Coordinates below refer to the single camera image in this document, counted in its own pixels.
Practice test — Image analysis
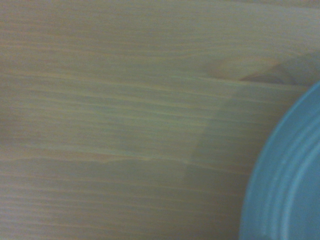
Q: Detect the teal round plate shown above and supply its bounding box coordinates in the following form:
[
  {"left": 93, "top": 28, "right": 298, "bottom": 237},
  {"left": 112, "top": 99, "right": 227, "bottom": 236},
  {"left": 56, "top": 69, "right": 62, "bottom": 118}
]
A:
[{"left": 237, "top": 80, "right": 320, "bottom": 240}]

